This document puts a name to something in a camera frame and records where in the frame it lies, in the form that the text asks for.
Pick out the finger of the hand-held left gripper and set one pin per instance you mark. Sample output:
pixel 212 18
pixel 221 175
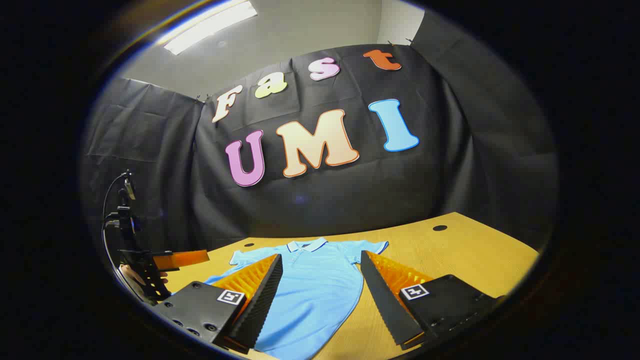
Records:
pixel 182 259

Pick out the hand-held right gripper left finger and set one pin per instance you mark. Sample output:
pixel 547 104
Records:
pixel 260 300

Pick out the black backdrop cloth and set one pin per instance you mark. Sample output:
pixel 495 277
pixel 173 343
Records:
pixel 350 200

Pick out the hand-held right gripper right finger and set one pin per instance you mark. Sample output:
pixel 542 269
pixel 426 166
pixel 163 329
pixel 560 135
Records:
pixel 385 300

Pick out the light blue T-shirt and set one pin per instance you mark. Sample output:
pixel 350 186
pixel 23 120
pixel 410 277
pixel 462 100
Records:
pixel 320 290

